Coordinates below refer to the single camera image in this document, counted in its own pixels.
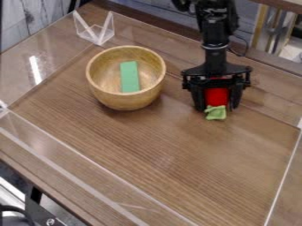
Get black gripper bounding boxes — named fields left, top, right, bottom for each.
left=180, top=63, right=252, bottom=111

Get red plush strawberry green leaves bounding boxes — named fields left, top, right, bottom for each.
left=204, top=83, right=228, bottom=121

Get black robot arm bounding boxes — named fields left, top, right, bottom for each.
left=171, top=0, right=252, bottom=111

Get green rectangular block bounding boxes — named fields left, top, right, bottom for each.
left=120, top=61, right=140, bottom=93

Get wooden bowl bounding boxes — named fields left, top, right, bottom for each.
left=85, top=45, right=165, bottom=110

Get clear acrylic stand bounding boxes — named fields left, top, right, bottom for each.
left=72, top=11, right=115, bottom=46

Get gold metal chair frame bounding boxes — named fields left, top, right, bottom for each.
left=251, top=0, right=302, bottom=56

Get black table leg bracket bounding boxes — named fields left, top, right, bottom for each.
left=25, top=186, right=67, bottom=226

